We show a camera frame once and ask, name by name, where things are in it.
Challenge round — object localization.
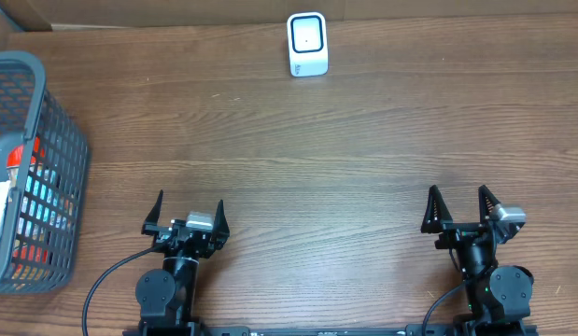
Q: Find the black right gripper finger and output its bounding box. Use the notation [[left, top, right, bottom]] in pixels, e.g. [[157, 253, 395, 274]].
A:
[[478, 185, 500, 222], [420, 185, 453, 233]]

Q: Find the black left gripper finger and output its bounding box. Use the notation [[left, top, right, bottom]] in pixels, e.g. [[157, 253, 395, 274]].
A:
[[144, 189, 163, 225], [211, 200, 230, 250]]

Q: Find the orange spaghetti packet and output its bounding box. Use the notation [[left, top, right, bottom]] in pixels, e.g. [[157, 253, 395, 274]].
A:
[[6, 137, 78, 281]]

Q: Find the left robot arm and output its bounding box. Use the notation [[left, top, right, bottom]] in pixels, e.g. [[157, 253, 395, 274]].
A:
[[135, 193, 230, 335]]

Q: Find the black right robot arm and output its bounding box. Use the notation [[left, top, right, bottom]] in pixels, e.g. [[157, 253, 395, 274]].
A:
[[417, 185, 538, 336]]

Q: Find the white barcode scanner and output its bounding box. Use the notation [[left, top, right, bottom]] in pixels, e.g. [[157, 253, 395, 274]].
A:
[[287, 11, 329, 77]]

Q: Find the dark grey plastic basket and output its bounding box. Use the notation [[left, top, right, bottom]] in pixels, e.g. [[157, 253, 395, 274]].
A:
[[0, 51, 91, 295]]

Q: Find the brown cardboard backboard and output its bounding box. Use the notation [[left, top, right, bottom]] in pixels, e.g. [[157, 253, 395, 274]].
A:
[[0, 0, 578, 31]]

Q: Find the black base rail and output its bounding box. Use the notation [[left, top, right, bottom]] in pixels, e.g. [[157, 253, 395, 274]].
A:
[[121, 324, 540, 336]]

